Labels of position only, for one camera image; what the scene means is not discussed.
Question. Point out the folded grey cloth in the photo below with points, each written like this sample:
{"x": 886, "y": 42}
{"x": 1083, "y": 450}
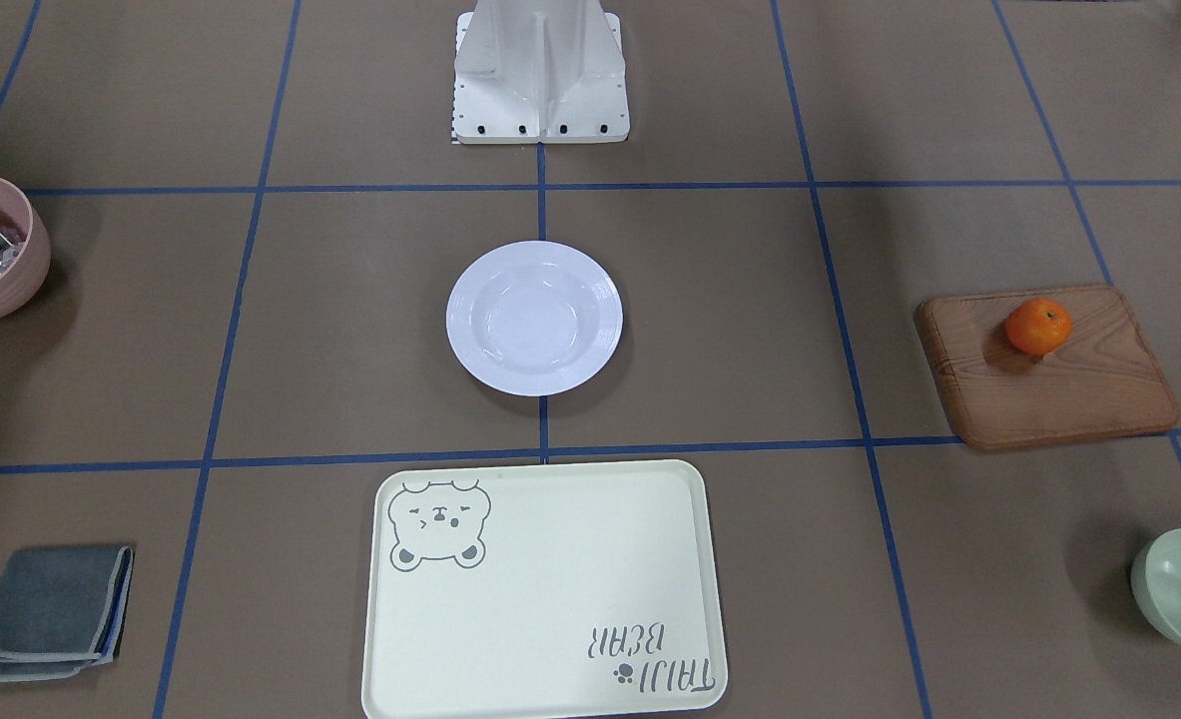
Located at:
{"x": 62, "y": 610}

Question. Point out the wooden cutting board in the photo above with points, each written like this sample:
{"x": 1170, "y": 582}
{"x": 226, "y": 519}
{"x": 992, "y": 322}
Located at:
{"x": 1104, "y": 382}

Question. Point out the cream bear print tray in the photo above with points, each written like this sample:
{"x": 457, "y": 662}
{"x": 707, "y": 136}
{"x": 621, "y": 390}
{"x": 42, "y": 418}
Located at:
{"x": 546, "y": 591}

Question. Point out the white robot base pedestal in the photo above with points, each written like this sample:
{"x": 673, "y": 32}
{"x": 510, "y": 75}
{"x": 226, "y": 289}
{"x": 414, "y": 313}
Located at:
{"x": 531, "y": 72}

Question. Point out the white round plate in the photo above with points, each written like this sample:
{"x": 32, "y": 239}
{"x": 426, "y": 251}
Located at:
{"x": 534, "y": 318}

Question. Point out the pink bowl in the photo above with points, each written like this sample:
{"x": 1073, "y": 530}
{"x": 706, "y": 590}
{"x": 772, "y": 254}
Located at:
{"x": 22, "y": 277}

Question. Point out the orange mandarin fruit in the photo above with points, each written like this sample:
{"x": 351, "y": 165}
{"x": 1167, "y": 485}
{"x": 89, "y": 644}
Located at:
{"x": 1038, "y": 327}

